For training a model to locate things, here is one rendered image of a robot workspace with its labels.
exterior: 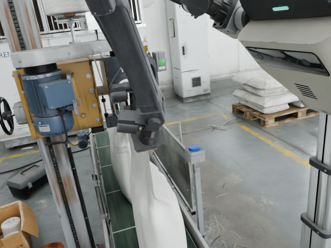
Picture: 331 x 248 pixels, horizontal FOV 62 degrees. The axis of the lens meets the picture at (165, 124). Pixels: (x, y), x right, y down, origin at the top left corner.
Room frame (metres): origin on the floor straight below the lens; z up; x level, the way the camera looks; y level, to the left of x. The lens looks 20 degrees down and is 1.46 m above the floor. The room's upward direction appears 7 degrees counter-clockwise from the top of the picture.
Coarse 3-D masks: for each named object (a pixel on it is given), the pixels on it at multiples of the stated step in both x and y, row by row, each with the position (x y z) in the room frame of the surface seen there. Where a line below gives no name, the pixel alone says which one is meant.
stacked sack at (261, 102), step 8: (248, 96) 3.78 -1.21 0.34; (256, 96) 3.62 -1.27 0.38; (264, 96) 3.56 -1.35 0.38; (272, 96) 3.55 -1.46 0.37; (280, 96) 3.51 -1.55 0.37; (288, 96) 3.51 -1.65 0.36; (296, 96) 3.52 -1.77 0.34; (256, 104) 3.55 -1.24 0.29; (264, 104) 3.41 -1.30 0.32; (272, 104) 3.42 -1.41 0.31; (280, 104) 3.46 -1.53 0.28
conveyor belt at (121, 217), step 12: (108, 144) 2.55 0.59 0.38; (108, 156) 2.27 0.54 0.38; (108, 168) 2.05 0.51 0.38; (108, 180) 1.86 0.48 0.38; (108, 192) 1.69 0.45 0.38; (120, 192) 1.67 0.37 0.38; (108, 204) 1.55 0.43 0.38; (120, 204) 1.53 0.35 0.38; (120, 216) 1.41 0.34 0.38; (132, 216) 1.40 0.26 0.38; (120, 228) 1.30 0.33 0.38; (132, 228) 1.29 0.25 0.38; (120, 240) 1.21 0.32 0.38; (132, 240) 1.20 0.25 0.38
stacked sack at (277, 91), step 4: (244, 88) 3.97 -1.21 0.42; (248, 88) 3.85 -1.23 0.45; (252, 88) 3.74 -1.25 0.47; (276, 88) 3.58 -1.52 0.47; (280, 88) 3.58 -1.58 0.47; (284, 88) 3.59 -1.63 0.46; (252, 92) 3.76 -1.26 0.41; (256, 92) 3.62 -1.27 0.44; (260, 92) 3.55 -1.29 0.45; (264, 92) 3.54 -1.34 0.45; (268, 92) 3.54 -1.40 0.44; (272, 92) 3.54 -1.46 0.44; (276, 92) 3.55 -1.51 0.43; (280, 92) 3.54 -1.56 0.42; (284, 92) 3.57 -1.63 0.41
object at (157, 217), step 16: (144, 160) 0.95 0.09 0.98; (144, 176) 1.04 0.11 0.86; (160, 176) 1.06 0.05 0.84; (144, 192) 0.94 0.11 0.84; (160, 192) 0.91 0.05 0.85; (144, 208) 0.90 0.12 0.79; (160, 208) 0.88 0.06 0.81; (176, 208) 0.88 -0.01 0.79; (144, 224) 0.89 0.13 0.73; (160, 224) 0.85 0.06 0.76; (176, 224) 0.87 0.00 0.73; (144, 240) 0.90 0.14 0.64; (160, 240) 0.84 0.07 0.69; (176, 240) 0.86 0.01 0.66
